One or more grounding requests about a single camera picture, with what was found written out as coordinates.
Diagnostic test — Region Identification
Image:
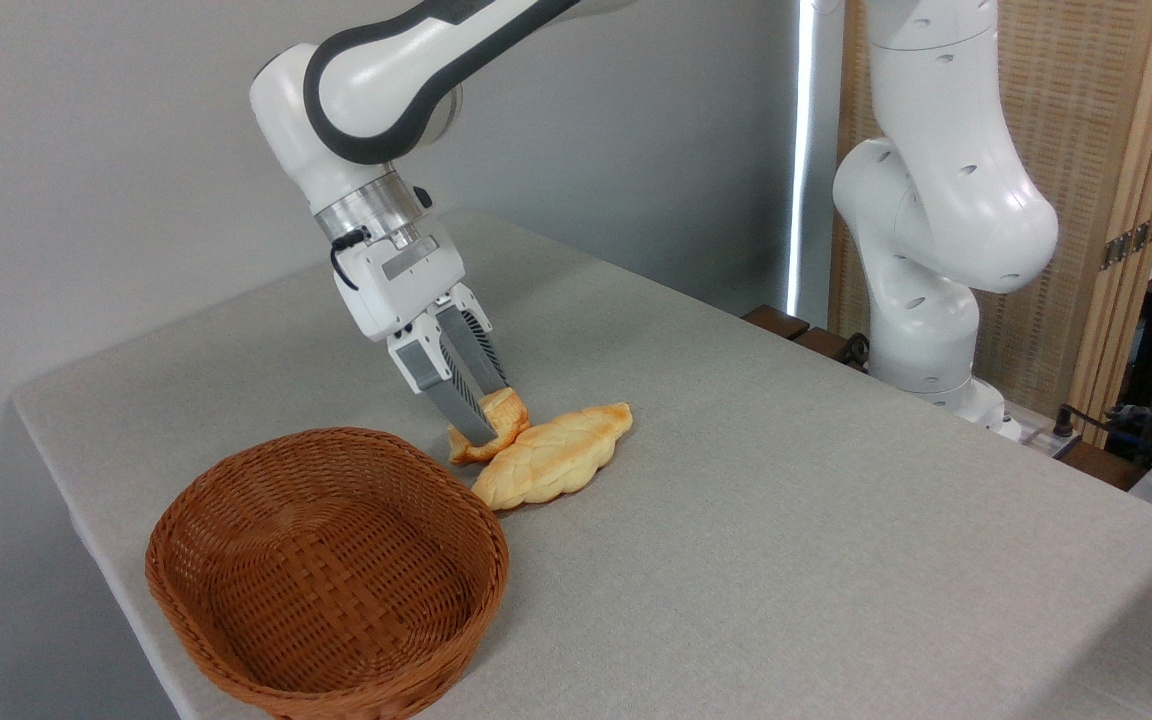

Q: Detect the black cable bundle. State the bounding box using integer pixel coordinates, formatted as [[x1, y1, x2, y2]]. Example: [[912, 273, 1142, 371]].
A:
[[1051, 395, 1152, 471]]

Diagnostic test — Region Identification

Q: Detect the metal screen hinge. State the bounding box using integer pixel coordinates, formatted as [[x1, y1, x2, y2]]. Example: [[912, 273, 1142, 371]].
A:
[[1100, 213, 1152, 271]]

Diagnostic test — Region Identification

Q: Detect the small golden bread roll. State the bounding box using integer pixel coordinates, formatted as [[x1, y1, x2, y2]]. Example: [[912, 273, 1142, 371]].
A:
[[447, 388, 531, 466]]

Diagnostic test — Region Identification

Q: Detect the wooden rattan folding screen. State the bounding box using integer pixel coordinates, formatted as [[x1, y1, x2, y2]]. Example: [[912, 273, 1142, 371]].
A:
[[829, 0, 1152, 446]]

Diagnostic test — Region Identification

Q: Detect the dark brown wooden block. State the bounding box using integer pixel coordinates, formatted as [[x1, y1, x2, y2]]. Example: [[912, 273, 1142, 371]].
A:
[[1054, 438, 1149, 492], [742, 305, 812, 342], [794, 327, 869, 373]]

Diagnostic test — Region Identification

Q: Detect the long braided bread loaf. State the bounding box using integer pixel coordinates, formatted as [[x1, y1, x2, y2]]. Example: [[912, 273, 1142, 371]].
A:
[[471, 402, 634, 511]]

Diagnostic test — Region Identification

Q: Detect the brown woven wicker basket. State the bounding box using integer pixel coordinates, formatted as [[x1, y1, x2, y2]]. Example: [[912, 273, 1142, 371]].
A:
[[145, 427, 511, 720]]

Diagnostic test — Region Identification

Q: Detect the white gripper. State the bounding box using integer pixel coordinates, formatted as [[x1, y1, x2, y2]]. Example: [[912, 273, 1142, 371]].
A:
[[333, 222, 512, 447]]

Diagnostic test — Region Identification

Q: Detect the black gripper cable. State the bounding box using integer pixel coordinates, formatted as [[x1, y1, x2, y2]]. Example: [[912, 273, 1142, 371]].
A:
[[328, 228, 373, 293]]

